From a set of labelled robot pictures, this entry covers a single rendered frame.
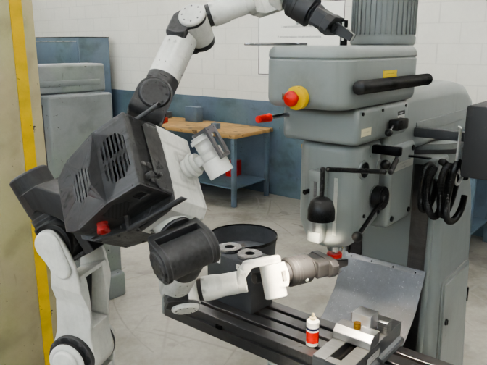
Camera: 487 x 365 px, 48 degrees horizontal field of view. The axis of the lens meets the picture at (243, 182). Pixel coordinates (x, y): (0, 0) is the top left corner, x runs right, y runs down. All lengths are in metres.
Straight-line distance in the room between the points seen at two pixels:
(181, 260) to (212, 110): 6.37
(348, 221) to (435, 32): 4.52
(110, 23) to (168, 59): 7.57
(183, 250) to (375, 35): 0.88
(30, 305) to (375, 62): 2.25
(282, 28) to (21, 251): 4.68
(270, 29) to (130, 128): 5.70
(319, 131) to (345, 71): 0.21
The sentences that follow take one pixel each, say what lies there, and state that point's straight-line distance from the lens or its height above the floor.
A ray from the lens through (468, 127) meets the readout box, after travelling 1.69.
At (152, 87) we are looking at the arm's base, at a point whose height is 1.78.
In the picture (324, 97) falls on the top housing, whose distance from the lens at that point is 1.39.
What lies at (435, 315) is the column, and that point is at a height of 0.95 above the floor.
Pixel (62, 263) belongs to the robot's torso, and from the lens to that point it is 1.57.
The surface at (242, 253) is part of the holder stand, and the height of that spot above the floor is 1.16.
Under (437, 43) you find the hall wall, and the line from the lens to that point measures 5.96.
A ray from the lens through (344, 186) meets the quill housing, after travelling 1.55.
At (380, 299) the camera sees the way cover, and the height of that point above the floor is 1.00.
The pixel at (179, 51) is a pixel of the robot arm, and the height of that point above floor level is 1.87.
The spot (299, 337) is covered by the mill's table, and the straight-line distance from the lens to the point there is 1.86.
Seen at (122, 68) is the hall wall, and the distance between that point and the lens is 8.92.
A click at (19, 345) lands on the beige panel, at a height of 0.38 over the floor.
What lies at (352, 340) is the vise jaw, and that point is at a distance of 1.70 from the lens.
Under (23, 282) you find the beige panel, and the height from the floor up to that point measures 0.72.
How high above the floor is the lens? 1.89
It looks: 14 degrees down
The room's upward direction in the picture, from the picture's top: straight up
